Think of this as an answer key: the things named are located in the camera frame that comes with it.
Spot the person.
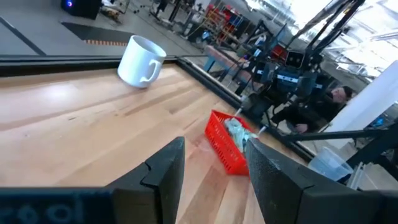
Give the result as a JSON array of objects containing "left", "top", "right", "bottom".
[{"left": 270, "top": 85, "right": 355, "bottom": 134}]

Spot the banknote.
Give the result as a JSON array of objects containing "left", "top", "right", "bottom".
[{"left": 223, "top": 117, "right": 247, "bottom": 138}]

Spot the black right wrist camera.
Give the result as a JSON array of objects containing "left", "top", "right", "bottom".
[{"left": 285, "top": 50, "right": 305, "bottom": 70}]

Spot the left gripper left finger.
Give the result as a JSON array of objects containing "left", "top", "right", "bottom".
[{"left": 107, "top": 136, "right": 187, "bottom": 224}]

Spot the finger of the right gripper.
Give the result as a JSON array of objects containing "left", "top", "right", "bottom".
[
  {"left": 262, "top": 61, "right": 277, "bottom": 84},
  {"left": 298, "top": 74, "right": 317, "bottom": 98}
]

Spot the clear plastic container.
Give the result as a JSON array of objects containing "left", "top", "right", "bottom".
[{"left": 307, "top": 146, "right": 354, "bottom": 184}]

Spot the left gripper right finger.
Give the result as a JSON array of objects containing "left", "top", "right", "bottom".
[{"left": 246, "top": 138, "right": 379, "bottom": 224}]

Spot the red storage rack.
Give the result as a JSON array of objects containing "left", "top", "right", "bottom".
[{"left": 205, "top": 2, "right": 249, "bottom": 40}]

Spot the green white packet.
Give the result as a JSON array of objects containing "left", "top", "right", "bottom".
[{"left": 234, "top": 127, "right": 259, "bottom": 154}]

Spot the grey side table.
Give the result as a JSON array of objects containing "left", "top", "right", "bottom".
[{"left": 203, "top": 45, "right": 252, "bottom": 82}]

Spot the black hazard-striped floor mat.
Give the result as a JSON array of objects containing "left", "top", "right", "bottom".
[{"left": 61, "top": 21, "right": 135, "bottom": 47}]

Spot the white ceramic mug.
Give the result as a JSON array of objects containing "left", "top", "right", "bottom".
[{"left": 117, "top": 34, "right": 167, "bottom": 89}]

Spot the black computer tower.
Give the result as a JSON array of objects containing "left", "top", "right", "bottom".
[{"left": 60, "top": 0, "right": 103, "bottom": 21}]

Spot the red plastic basket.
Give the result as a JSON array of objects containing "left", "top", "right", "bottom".
[{"left": 204, "top": 109, "right": 259, "bottom": 177}]

